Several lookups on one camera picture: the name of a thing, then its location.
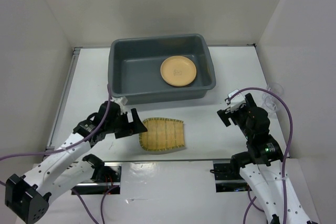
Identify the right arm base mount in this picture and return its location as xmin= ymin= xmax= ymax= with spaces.
xmin=209 ymin=159 xmax=248 ymax=193

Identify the yellow bear plate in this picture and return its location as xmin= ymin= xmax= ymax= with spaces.
xmin=160 ymin=56 xmax=197 ymax=87

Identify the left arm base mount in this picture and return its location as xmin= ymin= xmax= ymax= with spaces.
xmin=74 ymin=163 xmax=122 ymax=195

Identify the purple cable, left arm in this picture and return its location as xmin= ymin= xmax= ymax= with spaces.
xmin=0 ymin=83 xmax=122 ymax=224

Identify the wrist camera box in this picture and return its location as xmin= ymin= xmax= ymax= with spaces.
xmin=225 ymin=89 xmax=246 ymax=113
xmin=111 ymin=97 xmax=128 ymax=106

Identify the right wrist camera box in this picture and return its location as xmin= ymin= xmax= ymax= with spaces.
xmin=225 ymin=89 xmax=246 ymax=113

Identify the woven bamboo tray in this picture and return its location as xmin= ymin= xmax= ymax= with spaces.
xmin=139 ymin=118 xmax=185 ymax=152

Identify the clear plastic cup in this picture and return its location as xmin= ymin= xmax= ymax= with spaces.
xmin=262 ymin=82 xmax=284 ymax=114

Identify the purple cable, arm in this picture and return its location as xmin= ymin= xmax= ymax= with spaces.
xmin=227 ymin=87 xmax=293 ymax=224
xmin=0 ymin=83 xmax=122 ymax=224

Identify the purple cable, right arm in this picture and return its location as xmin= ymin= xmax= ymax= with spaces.
xmin=227 ymin=87 xmax=293 ymax=224

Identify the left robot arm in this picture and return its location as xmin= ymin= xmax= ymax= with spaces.
xmin=5 ymin=100 xmax=147 ymax=223

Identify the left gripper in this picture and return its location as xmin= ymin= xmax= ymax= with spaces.
xmin=106 ymin=108 xmax=147 ymax=139

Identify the grey plastic bin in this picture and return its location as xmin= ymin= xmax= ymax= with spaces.
xmin=108 ymin=34 xmax=216 ymax=104

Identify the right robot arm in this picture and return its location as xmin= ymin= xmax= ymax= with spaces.
xmin=217 ymin=90 xmax=313 ymax=223

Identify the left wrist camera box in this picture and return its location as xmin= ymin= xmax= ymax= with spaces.
xmin=111 ymin=97 xmax=128 ymax=106

